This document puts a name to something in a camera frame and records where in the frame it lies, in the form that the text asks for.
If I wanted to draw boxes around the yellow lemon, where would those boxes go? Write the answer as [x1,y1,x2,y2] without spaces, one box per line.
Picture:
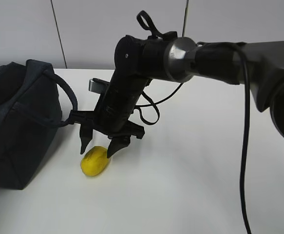
[80,146,110,177]

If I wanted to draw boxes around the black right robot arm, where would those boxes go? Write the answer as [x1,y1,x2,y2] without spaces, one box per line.
[70,35,284,156]

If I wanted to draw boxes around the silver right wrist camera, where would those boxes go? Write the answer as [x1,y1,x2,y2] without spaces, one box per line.
[89,78,110,94]

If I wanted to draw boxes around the dark navy lunch bag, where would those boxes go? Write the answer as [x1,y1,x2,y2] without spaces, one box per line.
[0,59,78,190]

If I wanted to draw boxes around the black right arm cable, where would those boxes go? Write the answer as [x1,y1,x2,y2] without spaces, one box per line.
[132,10,253,234]

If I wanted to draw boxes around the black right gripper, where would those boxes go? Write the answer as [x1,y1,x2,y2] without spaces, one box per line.
[70,83,145,157]

